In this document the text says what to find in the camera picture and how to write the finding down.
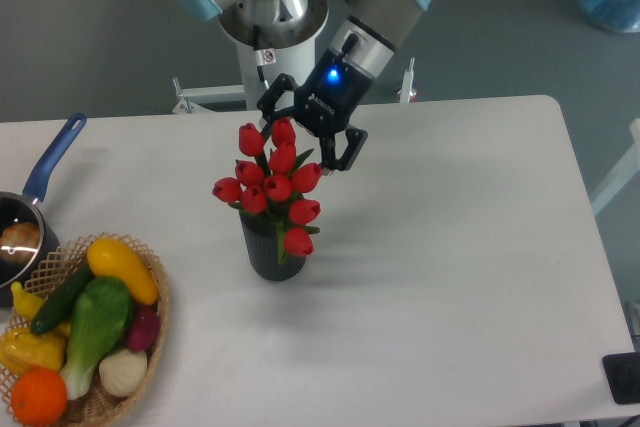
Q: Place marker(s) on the white frame bracket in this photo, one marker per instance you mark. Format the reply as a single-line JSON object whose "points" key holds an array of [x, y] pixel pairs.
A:
{"points": [[407, 92]]}

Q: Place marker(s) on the yellow banana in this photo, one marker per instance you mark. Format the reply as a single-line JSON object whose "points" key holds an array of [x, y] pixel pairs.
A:
{"points": [[27, 305]]}

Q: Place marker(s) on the green bok choy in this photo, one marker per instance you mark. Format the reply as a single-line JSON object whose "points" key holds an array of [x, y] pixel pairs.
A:
{"points": [[100, 315]]}

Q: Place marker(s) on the dark grey ribbed vase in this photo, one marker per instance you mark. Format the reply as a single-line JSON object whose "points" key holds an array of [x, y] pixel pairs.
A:
{"points": [[262, 245]]}

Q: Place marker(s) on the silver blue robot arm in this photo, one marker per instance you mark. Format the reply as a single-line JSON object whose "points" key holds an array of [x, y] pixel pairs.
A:
{"points": [[313, 60]]}

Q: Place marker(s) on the brown bread roll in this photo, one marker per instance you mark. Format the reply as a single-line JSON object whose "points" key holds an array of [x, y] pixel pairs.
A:
{"points": [[19, 242]]}

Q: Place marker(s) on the yellow squash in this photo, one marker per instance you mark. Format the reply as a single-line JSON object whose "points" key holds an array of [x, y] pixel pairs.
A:
{"points": [[110, 257]]}

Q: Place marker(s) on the purple red onion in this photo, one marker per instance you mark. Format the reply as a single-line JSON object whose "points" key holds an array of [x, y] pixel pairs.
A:
{"points": [[144, 329]]}

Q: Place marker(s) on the blue handled saucepan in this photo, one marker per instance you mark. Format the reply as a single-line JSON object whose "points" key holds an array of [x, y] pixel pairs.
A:
{"points": [[25, 206]]}

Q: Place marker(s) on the red tulip bouquet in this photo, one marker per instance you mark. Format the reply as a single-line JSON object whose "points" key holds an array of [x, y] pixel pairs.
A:
{"points": [[271, 183]]}

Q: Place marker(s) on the white garlic bulb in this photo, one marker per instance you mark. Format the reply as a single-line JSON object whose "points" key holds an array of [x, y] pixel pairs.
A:
{"points": [[122, 372]]}

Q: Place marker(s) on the black device at edge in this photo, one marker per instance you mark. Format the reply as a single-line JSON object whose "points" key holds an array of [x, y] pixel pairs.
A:
{"points": [[622, 373]]}

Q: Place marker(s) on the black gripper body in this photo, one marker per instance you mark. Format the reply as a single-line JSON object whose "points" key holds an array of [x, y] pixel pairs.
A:
{"points": [[332, 91]]}

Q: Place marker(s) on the orange fruit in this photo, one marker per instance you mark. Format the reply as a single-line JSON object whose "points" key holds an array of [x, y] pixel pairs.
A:
{"points": [[39, 397]]}

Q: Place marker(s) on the green cucumber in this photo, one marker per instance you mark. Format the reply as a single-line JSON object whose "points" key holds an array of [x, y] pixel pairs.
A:
{"points": [[59, 305]]}

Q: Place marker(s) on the yellow corn cob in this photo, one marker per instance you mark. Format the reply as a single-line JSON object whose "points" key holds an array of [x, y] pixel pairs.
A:
{"points": [[22, 351]]}

